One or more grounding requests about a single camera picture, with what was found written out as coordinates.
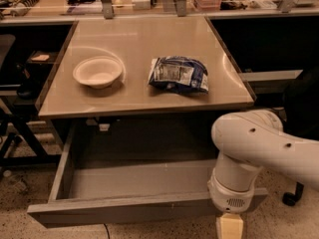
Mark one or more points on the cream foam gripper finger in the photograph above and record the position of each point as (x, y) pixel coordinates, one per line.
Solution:
(229, 226)

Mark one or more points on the grey top drawer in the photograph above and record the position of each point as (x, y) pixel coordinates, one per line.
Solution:
(140, 170)

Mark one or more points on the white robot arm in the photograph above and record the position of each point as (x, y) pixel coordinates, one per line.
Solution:
(246, 143)

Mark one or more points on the grey drawer cabinet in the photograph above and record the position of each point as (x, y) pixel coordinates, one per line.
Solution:
(135, 42)

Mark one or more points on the black office chair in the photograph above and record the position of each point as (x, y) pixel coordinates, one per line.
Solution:
(301, 104)

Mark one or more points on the blue chip bag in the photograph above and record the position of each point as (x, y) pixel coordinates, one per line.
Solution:
(178, 74)

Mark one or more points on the white paper bowl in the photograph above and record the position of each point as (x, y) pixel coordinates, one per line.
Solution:
(98, 72)

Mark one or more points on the clear plastic bottle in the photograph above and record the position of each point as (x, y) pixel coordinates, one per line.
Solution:
(16, 181)

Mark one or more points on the black left stand frame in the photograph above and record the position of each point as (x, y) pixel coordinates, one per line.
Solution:
(23, 132)

